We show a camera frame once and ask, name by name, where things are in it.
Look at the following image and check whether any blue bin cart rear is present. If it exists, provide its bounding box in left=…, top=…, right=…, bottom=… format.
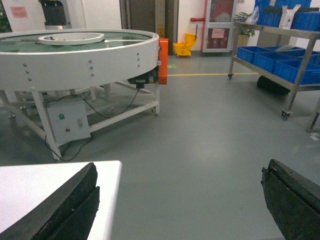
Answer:
left=265, top=45, right=306, bottom=57

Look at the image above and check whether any blue bin cart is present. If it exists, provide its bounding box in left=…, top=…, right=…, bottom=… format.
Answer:
left=253, top=52, right=296, bottom=73
left=236, top=46, right=269, bottom=64
left=273, top=60, right=320, bottom=85
left=265, top=45, right=306, bottom=57

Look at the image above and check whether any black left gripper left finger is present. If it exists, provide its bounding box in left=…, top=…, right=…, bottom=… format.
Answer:
left=0, top=162, right=100, bottom=240

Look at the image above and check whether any white table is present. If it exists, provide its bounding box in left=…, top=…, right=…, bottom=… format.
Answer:
left=0, top=160, right=122, bottom=240

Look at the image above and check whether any orange guard panel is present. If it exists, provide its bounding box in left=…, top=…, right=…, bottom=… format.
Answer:
left=158, top=38, right=169, bottom=85

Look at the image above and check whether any white round rotary conveyor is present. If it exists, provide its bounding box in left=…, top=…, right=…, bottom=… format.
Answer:
left=0, top=29, right=161, bottom=161

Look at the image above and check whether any white carton box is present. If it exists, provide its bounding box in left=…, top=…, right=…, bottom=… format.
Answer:
left=278, top=4, right=301, bottom=30

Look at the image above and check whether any blue bin cart front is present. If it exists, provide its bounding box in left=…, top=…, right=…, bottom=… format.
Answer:
left=273, top=60, right=320, bottom=85

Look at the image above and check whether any blue bin cart middle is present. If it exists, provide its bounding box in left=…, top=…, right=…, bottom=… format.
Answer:
left=253, top=52, right=296, bottom=73

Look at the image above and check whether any potted green plant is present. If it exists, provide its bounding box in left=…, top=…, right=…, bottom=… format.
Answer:
left=234, top=12, right=256, bottom=47

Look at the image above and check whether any white control box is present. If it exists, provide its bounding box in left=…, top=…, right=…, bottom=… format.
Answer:
left=47, top=97, right=91, bottom=144

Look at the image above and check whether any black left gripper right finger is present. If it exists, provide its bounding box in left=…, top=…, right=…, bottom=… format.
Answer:
left=261, top=159, right=320, bottom=240

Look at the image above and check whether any fire hydrant cabinet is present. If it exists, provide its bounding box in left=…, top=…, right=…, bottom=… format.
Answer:
left=200, top=0, right=237, bottom=53

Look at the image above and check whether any steel shelf cart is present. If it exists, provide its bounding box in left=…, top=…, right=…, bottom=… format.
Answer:
left=228, top=23, right=320, bottom=120

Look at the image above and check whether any yellow mop bucket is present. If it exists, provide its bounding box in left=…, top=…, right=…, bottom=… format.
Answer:
left=173, top=33, right=197, bottom=58

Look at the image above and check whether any blue bin cart left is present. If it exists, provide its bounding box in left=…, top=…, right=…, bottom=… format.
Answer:
left=236, top=46, right=269, bottom=64

